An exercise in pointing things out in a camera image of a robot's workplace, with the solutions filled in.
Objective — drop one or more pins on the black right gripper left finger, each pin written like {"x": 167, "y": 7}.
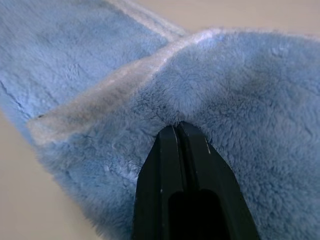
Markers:
{"x": 155, "y": 180}

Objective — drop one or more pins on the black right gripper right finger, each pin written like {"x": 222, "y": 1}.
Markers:
{"x": 212, "y": 175}

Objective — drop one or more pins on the blue fluffy towel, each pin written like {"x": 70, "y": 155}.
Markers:
{"x": 225, "y": 87}

